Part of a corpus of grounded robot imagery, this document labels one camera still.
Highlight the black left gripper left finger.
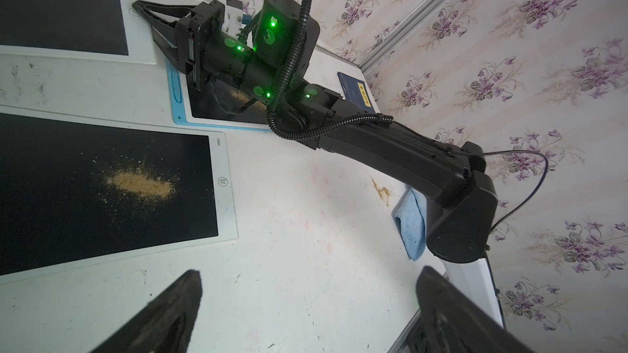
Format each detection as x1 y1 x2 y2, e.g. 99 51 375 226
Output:
93 270 203 352

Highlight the blue framed drawing tablet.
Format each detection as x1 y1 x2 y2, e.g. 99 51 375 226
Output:
165 11 276 132

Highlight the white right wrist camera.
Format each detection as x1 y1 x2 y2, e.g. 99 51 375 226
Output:
225 0 245 30

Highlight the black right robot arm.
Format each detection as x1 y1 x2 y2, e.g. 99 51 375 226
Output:
133 0 503 322

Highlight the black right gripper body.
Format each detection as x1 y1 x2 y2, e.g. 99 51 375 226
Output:
175 0 260 91

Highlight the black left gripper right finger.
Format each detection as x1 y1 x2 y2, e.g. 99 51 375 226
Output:
416 266 531 352

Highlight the dark blue book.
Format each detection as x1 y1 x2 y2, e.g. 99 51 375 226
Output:
337 72 376 114

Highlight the light blue cloth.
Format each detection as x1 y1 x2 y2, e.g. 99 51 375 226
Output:
392 188 428 261

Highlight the white drawing tablet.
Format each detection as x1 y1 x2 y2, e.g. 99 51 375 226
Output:
1 0 156 65
1 106 238 284

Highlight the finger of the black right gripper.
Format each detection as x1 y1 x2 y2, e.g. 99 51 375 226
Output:
132 0 195 22
151 28 189 75

